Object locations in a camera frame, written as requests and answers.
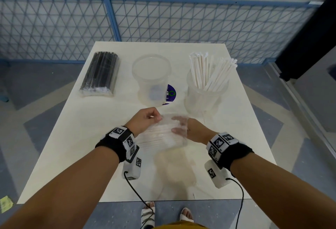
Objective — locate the clear pack of white straws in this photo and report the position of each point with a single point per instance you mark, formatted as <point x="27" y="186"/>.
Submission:
<point x="162" y="137"/>

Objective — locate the black pillar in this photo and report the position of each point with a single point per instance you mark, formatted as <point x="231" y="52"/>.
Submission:
<point x="309" y="42"/>

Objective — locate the person's right forearm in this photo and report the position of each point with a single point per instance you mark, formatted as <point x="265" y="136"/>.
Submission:
<point x="278" y="194"/>

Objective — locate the bunch of wrapped white straws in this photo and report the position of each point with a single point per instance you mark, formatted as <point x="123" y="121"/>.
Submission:
<point x="210" y="70"/>

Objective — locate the person's left hand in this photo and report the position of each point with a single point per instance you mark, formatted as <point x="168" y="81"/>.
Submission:
<point x="141" y="121"/>

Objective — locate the white sandal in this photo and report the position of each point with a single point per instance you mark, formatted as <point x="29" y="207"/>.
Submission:
<point x="147" y="214"/>
<point x="187" y="215"/>

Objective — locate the person's right fingers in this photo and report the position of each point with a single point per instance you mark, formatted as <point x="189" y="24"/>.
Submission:
<point x="179" y="125"/>

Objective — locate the empty clear plastic tub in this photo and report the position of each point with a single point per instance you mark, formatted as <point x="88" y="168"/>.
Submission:
<point x="152" y="79"/>

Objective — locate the person's left forearm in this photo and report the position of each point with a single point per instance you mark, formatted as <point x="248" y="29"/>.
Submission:
<point x="65" y="192"/>

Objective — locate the yellow paper note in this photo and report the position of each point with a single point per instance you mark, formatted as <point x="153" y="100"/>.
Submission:
<point x="5" y="204"/>

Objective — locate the person's right hand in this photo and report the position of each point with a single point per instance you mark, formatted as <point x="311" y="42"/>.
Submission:
<point x="196" y="131"/>

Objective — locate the clear pack of black straws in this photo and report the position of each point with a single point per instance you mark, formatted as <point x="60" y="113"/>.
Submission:
<point x="101" y="72"/>

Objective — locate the yellow garment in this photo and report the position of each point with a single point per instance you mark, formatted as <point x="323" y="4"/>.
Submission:
<point x="181" y="225"/>

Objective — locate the person's left fingers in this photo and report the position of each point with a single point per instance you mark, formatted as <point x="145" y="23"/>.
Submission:
<point x="155" y="115"/>

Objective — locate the clear plastic tub holding straws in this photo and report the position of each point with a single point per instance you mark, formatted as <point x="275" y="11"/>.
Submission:
<point x="202" y="97"/>

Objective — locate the round purple sticker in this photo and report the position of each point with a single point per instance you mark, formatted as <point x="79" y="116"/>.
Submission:
<point x="171" y="93"/>

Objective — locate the metal floor rail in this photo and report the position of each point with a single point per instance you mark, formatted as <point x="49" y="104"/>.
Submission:
<point x="301" y="105"/>

